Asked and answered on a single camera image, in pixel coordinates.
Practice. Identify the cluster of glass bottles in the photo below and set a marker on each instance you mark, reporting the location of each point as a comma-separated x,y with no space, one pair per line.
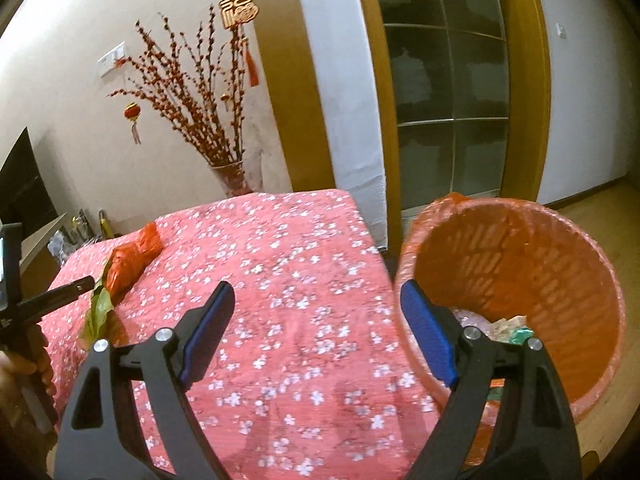
67,242

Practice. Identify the orange lined wastebasket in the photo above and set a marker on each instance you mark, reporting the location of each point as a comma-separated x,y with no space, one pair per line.
550,270

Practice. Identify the brown paper bag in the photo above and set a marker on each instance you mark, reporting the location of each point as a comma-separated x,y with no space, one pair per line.
505,329

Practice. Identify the wooden cabinet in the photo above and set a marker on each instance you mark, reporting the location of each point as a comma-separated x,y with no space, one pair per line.
42,242

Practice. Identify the red floral tablecloth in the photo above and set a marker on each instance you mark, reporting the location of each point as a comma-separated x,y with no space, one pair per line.
300,260

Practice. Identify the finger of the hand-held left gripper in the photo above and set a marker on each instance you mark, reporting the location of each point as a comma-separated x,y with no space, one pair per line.
65,294

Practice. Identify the frosted glass door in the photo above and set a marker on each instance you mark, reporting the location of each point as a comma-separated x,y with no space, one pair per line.
440,85

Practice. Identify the red blossom branches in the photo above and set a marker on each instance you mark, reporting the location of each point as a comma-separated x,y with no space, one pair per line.
200,120

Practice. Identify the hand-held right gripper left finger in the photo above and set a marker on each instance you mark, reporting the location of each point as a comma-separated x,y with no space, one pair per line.
207,332

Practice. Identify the yellow bottle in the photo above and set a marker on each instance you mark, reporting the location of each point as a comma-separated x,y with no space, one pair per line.
105,225

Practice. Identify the olive green paper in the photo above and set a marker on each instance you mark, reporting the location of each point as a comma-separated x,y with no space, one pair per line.
100,310

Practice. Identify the person's left hand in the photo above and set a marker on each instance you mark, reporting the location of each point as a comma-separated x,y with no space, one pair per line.
45,370

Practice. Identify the white wall socket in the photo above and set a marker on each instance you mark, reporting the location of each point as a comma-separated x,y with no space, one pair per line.
561,31

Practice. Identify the green foil wrapper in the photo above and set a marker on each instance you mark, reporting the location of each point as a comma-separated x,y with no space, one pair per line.
520,336

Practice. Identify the gold ornament with red tassel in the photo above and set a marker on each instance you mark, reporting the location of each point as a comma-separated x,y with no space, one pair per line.
237,10

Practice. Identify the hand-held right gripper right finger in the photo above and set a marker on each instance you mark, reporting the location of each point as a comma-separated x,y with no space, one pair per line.
430,332

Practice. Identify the glass vase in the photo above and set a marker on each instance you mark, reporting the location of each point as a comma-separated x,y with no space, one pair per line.
232,180

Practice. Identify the small red lantern ornament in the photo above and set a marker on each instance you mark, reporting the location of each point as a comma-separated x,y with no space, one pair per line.
132,111

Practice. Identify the wooden wall trim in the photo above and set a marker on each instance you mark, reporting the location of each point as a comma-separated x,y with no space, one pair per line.
280,85

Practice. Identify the black television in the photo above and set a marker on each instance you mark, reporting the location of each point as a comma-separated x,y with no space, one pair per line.
25,185

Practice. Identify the white wall switch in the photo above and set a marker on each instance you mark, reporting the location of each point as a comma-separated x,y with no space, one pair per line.
111,60

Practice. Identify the wooden door frame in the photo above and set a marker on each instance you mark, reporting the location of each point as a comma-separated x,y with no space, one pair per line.
525,85

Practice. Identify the orange plastic bag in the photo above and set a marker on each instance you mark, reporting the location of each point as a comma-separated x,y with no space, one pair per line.
130,265

